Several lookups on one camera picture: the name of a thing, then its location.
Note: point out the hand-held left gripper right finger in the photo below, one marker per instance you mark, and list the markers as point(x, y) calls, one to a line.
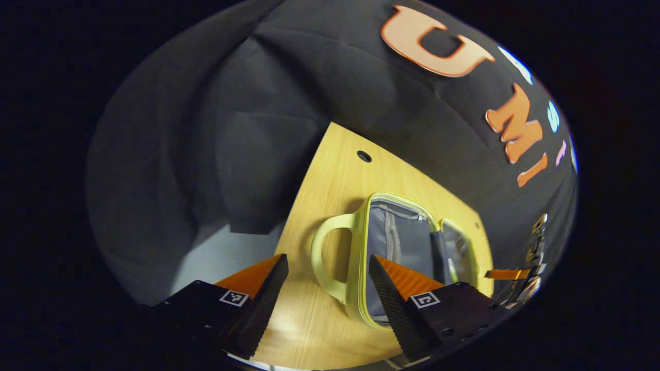
point(392, 309)

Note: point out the pale yellow small suitcase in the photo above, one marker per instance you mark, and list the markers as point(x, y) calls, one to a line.
point(402, 237)

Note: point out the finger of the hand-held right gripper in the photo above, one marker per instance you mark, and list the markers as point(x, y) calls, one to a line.
point(508, 274)

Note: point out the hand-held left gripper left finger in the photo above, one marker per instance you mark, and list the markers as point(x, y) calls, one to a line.
point(265, 304)

